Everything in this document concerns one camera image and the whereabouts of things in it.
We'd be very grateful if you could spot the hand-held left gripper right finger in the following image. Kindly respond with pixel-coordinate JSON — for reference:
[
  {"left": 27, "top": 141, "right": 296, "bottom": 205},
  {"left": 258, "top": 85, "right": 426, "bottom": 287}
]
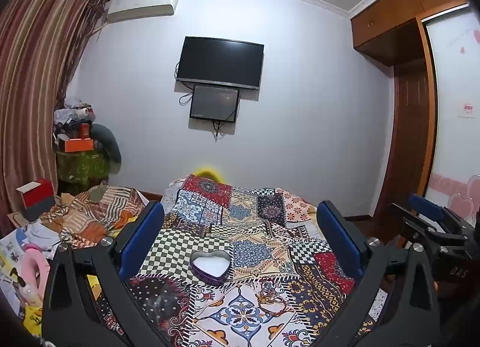
[{"left": 296, "top": 200, "right": 439, "bottom": 347}]

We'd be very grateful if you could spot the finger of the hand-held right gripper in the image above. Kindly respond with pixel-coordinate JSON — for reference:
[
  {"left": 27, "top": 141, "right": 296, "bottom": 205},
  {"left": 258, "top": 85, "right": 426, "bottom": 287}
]
[
  {"left": 408, "top": 193, "right": 474, "bottom": 235},
  {"left": 386, "top": 202, "right": 467, "bottom": 254}
]

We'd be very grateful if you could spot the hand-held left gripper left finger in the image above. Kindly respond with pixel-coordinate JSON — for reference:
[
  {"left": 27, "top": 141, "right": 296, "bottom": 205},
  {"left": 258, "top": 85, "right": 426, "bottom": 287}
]
[{"left": 41, "top": 200, "right": 196, "bottom": 347}]

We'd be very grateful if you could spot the purple heart-shaped tin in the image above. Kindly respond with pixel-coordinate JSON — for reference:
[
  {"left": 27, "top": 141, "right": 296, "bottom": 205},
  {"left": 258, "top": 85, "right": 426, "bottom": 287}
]
[{"left": 189, "top": 250, "right": 231, "bottom": 288}]

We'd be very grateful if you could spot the orange braided bracelet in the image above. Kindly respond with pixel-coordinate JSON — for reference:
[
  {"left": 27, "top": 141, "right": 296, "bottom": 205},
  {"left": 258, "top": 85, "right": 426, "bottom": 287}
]
[{"left": 258, "top": 286, "right": 281, "bottom": 306}]

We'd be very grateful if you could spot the red string bracelet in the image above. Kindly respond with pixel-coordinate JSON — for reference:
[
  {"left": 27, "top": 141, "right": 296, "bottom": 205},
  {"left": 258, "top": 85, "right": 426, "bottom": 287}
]
[{"left": 274, "top": 303, "right": 298, "bottom": 318}]

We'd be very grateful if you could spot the orange striped blanket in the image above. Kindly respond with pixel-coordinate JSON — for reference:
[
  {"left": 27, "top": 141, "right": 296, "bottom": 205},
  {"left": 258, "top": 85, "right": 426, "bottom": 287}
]
[{"left": 39, "top": 182, "right": 151, "bottom": 250}]

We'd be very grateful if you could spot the white wardrobe sliding door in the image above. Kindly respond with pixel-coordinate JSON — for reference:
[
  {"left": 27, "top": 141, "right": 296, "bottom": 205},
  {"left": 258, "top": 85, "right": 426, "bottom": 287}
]
[{"left": 422, "top": 5, "right": 480, "bottom": 227}]

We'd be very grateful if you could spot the yellow soft item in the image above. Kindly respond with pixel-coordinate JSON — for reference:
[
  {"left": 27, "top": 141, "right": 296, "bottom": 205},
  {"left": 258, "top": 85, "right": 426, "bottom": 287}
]
[{"left": 193, "top": 167, "right": 226, "bottom": 182}]

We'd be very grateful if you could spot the patchwork printed blanket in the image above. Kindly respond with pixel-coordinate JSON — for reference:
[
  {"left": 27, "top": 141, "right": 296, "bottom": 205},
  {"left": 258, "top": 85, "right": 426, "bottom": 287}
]
[{"left": 94, "top": 173, "right": 391, "bottom": 347}]

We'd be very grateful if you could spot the long orange box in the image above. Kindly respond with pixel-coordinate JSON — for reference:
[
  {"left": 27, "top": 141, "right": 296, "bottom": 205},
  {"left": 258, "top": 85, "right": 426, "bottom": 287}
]
[{"left": 64, "top": 138, "right": 94, "bottom": 153}]

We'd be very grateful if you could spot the red and white box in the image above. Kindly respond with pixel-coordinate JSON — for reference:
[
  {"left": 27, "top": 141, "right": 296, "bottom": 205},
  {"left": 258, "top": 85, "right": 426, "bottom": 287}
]
[{"left": 16, "top": 178, "right": 56, "bottom": 220}]

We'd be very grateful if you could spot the open magazine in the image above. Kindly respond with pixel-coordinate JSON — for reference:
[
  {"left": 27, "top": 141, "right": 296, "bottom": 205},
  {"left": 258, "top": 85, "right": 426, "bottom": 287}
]
[{"left": 0, "top": 229, "right": 28, "bottom": 295}]

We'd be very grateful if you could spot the pile of clothes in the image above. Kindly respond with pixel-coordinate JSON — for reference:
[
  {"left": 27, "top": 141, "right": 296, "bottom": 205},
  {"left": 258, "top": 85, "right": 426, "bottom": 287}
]
[{"left": 53, "top": 97, "right": 95, "bottom": 127}]

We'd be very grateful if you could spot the yellow printed cloth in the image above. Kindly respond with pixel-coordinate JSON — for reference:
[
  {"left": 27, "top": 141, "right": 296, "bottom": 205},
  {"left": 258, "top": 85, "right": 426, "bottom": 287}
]
[{"left": 22, "top": 306, "right": 44, "bottom": 337}]

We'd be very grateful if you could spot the wooden overhead cabinet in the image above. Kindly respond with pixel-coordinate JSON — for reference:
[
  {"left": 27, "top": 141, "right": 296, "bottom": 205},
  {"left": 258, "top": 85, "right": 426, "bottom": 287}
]
[{"left": 350, "top": 0, "right": 471, "bottom": 67}]

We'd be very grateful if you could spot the brown striped curtain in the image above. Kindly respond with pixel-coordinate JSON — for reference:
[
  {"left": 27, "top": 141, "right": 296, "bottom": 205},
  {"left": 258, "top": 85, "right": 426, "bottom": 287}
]
[{"left": 0, "top": 0, "right": 110, "bottom": 227}]

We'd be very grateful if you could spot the white air conditioner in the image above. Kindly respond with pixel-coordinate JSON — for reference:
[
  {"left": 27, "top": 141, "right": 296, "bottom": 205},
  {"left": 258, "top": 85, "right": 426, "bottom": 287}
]
[{"left": 107, "top": 0, "right": 180, "bottom": 24}]

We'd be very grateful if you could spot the black monitor side cable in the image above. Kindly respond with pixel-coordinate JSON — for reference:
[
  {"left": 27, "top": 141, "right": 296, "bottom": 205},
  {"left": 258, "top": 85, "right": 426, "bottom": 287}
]
[{"left": 179, "top": 82, "right": 194, "bottom": 106}]

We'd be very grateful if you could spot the small black wall monitor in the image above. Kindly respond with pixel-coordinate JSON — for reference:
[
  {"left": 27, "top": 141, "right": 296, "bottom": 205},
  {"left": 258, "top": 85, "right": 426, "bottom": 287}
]
[{"left": 189, "top": 85, "right": 241, "bottom": 123}]

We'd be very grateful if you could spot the black wall television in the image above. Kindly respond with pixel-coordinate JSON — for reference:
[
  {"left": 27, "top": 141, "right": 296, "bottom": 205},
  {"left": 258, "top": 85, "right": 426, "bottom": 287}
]
[{"left": 175, "top": 36, "right": 265, "bottom": 91}]

